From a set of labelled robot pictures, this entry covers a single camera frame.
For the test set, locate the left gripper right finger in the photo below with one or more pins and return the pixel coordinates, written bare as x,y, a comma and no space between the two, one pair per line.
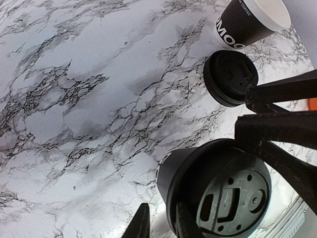
186,227

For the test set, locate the black plastic cup lid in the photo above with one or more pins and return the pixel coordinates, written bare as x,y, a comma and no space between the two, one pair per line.
226,190

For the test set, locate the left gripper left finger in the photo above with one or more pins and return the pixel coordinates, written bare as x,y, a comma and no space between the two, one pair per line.
139,226

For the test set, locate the black paper coffee cup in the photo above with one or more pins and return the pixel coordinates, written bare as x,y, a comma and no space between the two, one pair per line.
167,168

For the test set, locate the orange white bowl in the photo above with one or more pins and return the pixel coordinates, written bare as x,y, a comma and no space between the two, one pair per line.
312,104

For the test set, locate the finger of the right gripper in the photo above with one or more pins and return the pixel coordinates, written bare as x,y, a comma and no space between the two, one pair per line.
256,134
262,98

